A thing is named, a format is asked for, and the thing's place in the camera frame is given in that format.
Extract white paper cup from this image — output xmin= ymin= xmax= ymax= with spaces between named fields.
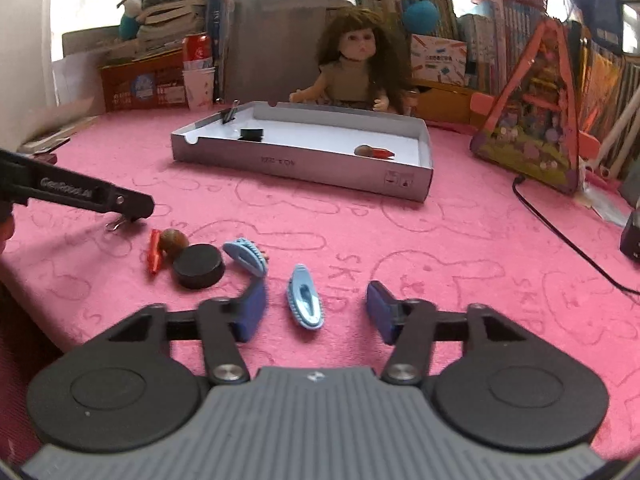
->
xmin=181 ymin=66 xmax=217 ymax=111

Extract yellow wooden box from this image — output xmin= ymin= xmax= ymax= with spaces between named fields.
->
xmin=407 ymin=80 xmax=481 ymax=123

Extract white printed carton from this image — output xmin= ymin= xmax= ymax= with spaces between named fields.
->
xmin=410 ymin=34 xmax=468 ymax=86

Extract orange plastic basket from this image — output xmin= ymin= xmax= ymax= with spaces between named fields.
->
xmin=97 ymin=50 xmax=187 ymax=113

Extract large black binder clip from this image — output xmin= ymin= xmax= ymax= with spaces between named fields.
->
xmin=104 ymin=212 xmax=136 ymax=233

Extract grey cardboard panel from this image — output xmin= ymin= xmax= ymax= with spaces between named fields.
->
xmin=227 ymin=0 xmax=351 ymax=106

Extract black device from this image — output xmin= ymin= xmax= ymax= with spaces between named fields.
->
xmin=619 ymin=210 xmax=640 ymax=261

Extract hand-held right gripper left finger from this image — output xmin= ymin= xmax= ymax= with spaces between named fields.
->
xmin=102 ymin=280 xmax=268 ymax=386

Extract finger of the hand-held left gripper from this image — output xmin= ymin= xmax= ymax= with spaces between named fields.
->
xmin=95 ymin=186 xmax=156 ymax=222

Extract white tube frame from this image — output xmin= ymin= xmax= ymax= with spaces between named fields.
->
xmin=597 ymin=105 xmax=640 ymax=171

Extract pink printed towel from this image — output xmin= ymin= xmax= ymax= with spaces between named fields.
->
xmin=0 ymin=105 xmax=640 ymax=466

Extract black cable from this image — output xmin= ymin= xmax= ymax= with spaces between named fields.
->
xmin=511 ymin=175 xmax=640 ymax=296

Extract white cardboard box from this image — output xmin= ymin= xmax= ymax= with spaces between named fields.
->
xmin=171 ymin=101 xmax=434 ymax=203

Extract row of shelved books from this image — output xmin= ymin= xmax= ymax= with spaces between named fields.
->
xmin=350 ymin=0 xmax=640 ymax=111

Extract brown-haired doll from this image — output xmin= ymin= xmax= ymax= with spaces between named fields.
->
xmin=289 ymin=7 xmax=416 ymax=116

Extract paper sheets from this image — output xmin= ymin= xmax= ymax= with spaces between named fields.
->
xmin=17 ymin=97 xmax=101 ymax=156

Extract light blue hair clip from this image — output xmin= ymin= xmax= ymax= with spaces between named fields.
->
xmin=285 ymin=263 xmax=326 ymax=331
xmin=222 ymin=237 xmax=271 ymax=278

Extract black round puck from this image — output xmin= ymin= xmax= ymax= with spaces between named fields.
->
xmin=171 ymin=244 xmax=226 ymax=290

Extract blue plush toy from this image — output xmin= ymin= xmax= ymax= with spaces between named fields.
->
xmin=117 ymin=0 xmax=148 ymax=41

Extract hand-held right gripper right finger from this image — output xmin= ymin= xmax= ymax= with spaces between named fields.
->
xmin=366 ymin=281 xmax=531 ymax=386

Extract pink triangular toy house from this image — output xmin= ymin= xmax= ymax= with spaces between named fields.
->
xmin=469 ymin=17 xmax=601 ymax=196

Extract red soda can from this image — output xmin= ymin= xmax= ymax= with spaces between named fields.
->
xmin=181 ymin=32 xmax=215 ymax=72

